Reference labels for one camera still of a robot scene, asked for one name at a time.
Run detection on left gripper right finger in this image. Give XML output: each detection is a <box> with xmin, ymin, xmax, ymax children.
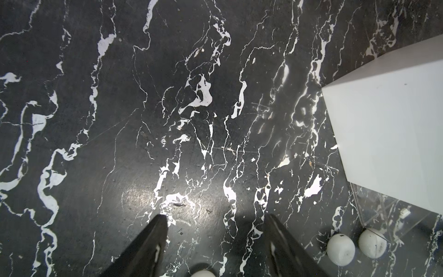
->
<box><xmin>264</xmin><ymin>214</ymin><xmax>328</xmax><ymax>277</ymax></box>

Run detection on white earphone case oval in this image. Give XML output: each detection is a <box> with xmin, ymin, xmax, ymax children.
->
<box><xmin>190</xmin><ymin>270</ymin><xmax>216</xmax><ymax>277</ymax></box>

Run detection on white mini drawer cabinet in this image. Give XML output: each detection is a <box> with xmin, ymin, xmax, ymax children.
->
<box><xmin>322</xmin><ymin>36</ymin><xmax>443</xmax><ymax>214</ymax></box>

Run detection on white earphone case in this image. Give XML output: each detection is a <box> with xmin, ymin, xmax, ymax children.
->
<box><xmin>358</xmin><ymin>229</ymin><xmax>388</xmax><ymax>259</ymax></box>
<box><xmin>326</xmin><ymin>234</ymin><xmax>356</xmax><ymax>267</ymax></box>

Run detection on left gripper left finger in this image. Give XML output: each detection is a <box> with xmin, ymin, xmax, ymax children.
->
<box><xmin>101</xmin><ymin>214</ymin><xmax>168</xmax><ymax>277</ymax></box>

